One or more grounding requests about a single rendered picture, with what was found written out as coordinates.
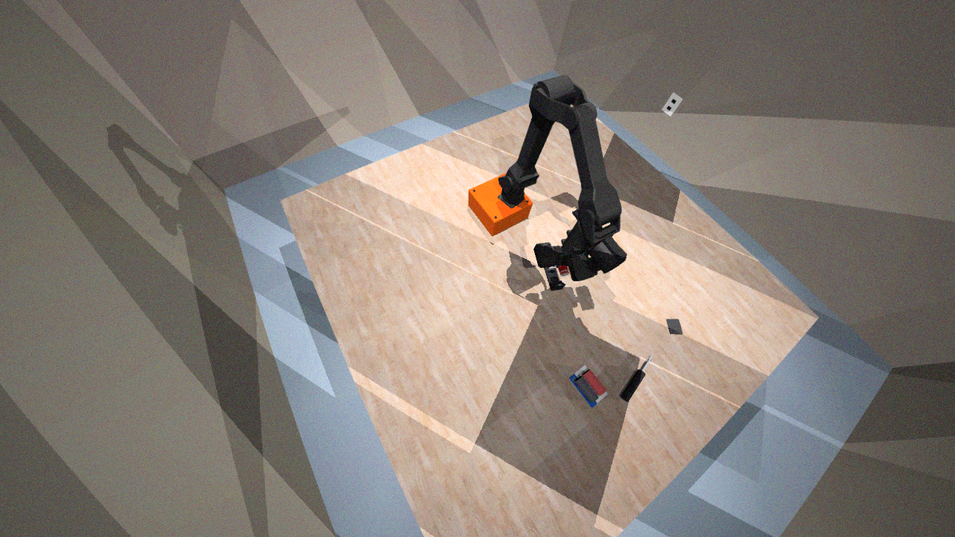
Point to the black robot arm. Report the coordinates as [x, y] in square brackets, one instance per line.
[599, 202]

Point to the black-handled screwdriver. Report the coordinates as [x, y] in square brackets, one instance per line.
[634, 383]

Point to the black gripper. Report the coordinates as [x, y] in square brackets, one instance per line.
[548, 255]

